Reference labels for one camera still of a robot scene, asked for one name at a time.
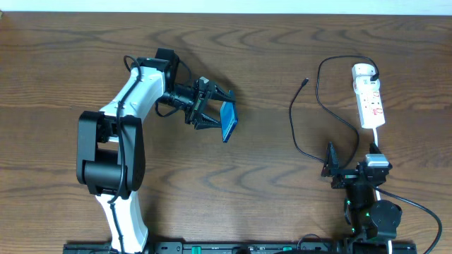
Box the white power strip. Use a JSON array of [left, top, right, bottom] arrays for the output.
[[353, 76, 386, 129]]

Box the blue Galaxy smartphone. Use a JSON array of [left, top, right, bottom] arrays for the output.
[[220, 102, 238, 143]]

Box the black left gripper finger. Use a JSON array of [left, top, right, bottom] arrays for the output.
[[194, 113, 222, 130], [208, 81, 236, 102]]

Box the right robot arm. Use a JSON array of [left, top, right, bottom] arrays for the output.
[[321, 143, 402, 253]]

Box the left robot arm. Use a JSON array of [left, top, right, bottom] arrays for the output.
[[63, 48, 238, 253]]

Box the white charger plug adapter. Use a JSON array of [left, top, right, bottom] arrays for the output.
[[352, 63, 377, 80]]

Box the black USB charging cable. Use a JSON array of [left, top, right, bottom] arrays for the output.
[[288, 54, 381, 169]]

